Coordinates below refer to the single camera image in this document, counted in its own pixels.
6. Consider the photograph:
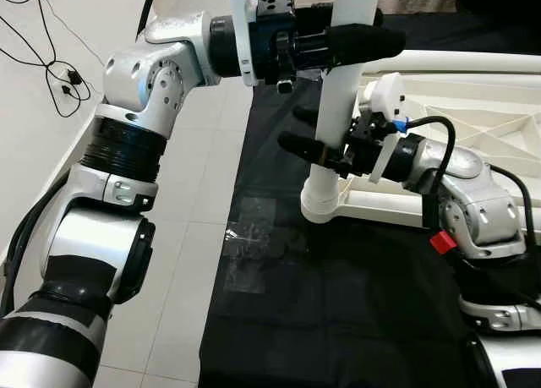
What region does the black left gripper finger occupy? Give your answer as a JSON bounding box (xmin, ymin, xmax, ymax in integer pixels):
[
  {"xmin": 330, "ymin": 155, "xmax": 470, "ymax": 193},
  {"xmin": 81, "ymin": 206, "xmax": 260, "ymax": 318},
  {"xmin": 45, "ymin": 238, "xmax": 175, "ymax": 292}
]
[
  {"xmin": 292, "ymin": 5, "xmax": 385, "ymax": 30},
  {"xmin": 325, "ymin": 25, "xmax": 407, "ymax": 65}
]

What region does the white plastic table top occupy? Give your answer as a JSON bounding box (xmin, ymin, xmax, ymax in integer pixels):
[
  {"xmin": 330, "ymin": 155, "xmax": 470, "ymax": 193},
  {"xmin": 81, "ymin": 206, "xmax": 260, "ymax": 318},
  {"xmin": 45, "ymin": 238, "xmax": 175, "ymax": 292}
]
[{"xmin": 317, "ymin": 67, "xmax": 541, "ymax": 245}]

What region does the black table cloth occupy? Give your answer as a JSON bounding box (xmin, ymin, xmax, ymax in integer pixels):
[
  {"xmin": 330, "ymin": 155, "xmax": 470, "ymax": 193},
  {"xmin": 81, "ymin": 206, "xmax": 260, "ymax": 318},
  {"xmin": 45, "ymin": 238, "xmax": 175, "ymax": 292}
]
[{"xmin": 199, "ymin": 12, "xmax": 541, "ymax": 388}]

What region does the black power adapter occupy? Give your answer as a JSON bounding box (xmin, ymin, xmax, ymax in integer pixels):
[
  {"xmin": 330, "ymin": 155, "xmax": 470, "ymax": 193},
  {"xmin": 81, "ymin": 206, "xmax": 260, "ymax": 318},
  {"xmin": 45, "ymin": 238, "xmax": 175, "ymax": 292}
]
[{"xmin": 61, "ymin": 67, "xmax": 84, "ymax": 98}]

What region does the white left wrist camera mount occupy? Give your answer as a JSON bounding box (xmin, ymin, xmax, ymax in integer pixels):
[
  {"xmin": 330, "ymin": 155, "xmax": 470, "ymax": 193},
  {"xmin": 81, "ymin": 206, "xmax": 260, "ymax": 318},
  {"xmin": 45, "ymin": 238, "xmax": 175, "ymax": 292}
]
[{"xmin": 227, "ymin": 0, "xmax": 259, "ymax": 89}]

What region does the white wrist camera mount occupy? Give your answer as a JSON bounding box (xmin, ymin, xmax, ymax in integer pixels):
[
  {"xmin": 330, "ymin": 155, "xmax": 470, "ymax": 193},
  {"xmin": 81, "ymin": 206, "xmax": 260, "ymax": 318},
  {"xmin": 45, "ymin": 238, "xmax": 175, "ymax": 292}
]
[
  {"xmin": 363, "ymin": 71, "xmax": 408, "ymax": 184},
  {"xmin": 227, "ymin": 0, "xmax": 259, "ymax": 89}
]

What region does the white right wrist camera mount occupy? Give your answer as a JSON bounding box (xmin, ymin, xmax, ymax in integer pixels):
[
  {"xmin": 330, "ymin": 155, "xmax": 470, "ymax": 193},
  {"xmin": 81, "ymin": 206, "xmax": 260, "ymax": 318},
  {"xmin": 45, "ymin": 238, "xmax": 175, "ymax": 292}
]
[{"xmin": 363, "ymin": 71, "xmax": 408, "ymax": 184}]

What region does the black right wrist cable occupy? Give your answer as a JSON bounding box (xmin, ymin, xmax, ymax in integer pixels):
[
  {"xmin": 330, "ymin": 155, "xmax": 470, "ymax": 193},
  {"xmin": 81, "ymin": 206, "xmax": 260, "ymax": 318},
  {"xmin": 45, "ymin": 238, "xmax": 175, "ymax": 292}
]
[{"xmin": 396, "ymin": 116, "xmax": 457, "ymax": 232}]

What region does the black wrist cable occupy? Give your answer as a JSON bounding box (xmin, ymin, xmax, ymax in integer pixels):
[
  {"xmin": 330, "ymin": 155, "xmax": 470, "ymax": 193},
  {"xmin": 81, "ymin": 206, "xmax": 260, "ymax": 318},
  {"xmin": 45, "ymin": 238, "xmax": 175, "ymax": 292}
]
[
  {"xmin": 396, "ymin": 116, "xmax": 457, "ymax": 232},
  {"xmin": 138, "ymin": 0, "xmax": 163, "ymax": 36}
]

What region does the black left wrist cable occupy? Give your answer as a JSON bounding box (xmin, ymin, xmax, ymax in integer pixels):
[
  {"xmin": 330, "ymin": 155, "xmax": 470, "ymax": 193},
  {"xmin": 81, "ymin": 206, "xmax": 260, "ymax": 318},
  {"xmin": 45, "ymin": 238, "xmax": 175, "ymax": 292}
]
[{"xmin": 138, "ymin": 0, "xmax": 163, "ymax": 36}]

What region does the black wall power cable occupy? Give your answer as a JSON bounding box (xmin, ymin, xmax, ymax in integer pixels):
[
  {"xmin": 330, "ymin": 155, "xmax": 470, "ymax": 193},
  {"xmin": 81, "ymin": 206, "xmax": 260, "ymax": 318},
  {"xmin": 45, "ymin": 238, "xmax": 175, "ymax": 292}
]
[{"xmin": 0, "ymin": 0, "xmax": 107, "ymax": 118}]

